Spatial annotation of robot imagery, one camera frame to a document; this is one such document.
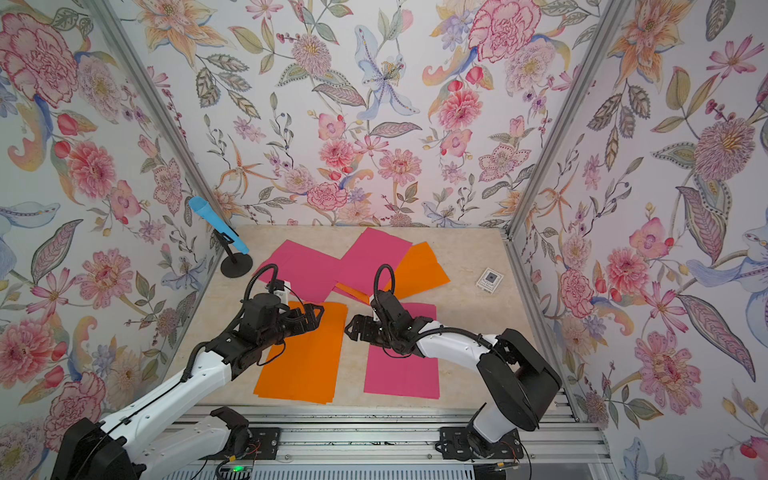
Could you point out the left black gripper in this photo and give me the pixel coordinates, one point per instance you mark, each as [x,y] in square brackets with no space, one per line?
[313,320]

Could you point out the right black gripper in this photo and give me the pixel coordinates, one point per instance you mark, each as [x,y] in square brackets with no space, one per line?
[361,320]

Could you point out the orange paper sheet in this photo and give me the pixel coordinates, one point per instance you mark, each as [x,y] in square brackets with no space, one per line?
[308,370]
[419,272]

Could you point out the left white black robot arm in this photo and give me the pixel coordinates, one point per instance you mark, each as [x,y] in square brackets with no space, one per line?
[130,443]

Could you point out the pink paper far left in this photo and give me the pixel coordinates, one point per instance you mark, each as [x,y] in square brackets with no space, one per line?
[311,273]

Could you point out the blue microphone on stand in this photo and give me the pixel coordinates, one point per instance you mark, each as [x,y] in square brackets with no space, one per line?
[237,261]

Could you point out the white QR code card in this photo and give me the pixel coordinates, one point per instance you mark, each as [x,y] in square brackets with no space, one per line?
[490,280]

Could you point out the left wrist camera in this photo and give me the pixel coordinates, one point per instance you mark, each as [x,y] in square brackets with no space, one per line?
[282,290]

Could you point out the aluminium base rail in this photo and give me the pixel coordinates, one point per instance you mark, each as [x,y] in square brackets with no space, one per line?
[312,435]

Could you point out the left aluminium corner post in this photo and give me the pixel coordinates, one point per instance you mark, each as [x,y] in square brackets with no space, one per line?
[106,19]

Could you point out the aluminium corner post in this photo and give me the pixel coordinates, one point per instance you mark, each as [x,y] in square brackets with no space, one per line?
[607,27]
[106,19]

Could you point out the right aluminium corner post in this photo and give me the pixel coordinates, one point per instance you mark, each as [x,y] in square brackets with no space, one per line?
[607,27]

